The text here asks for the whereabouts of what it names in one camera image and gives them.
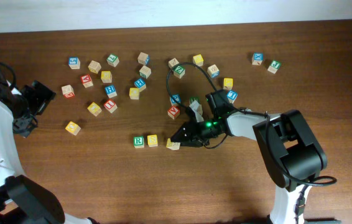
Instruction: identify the yellow S block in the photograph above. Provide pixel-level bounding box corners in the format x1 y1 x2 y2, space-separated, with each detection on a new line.
147 134 158 147

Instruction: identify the green R block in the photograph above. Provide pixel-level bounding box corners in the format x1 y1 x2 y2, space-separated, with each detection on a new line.
133 136 145 149

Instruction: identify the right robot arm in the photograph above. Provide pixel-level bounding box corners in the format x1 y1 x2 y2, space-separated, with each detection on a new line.
170 90 328 223

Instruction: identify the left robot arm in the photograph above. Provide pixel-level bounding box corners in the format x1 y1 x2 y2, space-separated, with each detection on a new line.
0 62 95 224

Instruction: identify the yellow block near arm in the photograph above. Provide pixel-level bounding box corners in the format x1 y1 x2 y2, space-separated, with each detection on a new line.
65 121 81 136

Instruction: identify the blue I block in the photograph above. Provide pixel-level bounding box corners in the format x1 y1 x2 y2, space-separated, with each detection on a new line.
226 90 238 103

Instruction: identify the white X block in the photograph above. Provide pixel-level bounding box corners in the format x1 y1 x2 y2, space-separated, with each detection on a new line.
197 105 203 116

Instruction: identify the red V block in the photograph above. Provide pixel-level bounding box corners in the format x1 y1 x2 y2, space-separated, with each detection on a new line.
167 106 180 119

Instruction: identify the green V block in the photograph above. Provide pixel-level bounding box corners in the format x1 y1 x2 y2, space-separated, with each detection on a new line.
189 96 200 104

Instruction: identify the blue P block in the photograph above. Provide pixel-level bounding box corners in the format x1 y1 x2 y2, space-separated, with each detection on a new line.
170 94 181 106

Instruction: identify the wooden block blue D front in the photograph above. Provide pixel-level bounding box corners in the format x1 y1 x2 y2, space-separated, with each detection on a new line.
207 64 220 78

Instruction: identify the wooden block red side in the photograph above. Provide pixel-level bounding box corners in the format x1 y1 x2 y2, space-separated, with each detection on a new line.
62 85 75 98

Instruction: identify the green Z block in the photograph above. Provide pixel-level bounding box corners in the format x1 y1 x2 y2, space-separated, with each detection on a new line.
173 65 185 79

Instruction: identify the blue X block far right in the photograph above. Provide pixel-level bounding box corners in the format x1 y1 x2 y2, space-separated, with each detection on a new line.
251 52 264 65

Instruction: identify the blue S block far left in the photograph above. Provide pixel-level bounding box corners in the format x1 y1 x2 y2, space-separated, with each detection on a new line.
68 57 81 70

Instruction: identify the red block upper left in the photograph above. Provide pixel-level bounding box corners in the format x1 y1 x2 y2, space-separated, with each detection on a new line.
80 74 93 88

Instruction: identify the plain wooden block centre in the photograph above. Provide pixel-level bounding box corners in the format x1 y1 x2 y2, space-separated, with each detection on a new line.
168 58 179 69

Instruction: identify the plain wooden block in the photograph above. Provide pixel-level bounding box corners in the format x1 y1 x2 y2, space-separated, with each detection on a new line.
168 58 179 69
88 60 101 74

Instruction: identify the blue block centre left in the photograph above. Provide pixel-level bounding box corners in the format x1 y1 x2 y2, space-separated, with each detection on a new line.
134 78 146 92

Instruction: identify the green J block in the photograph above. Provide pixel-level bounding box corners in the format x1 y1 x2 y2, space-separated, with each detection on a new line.
267 60 282 74

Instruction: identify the wooden block green side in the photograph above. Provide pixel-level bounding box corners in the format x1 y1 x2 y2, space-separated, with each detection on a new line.
139 65 152 79

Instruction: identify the plain wooden block upper left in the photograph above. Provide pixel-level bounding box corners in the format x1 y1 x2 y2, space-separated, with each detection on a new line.
88 60 101 74

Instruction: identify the red I block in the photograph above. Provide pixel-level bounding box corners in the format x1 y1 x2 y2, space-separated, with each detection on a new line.
104 99 118 113

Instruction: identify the blue H block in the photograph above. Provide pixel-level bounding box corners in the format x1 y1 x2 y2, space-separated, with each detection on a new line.
104 85 118 98

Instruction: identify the wooden block blue D side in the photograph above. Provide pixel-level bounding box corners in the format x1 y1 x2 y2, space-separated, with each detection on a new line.
137 52 150 65

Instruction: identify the green L block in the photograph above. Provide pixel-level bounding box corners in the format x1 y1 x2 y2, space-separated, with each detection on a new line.
106 54 119 67

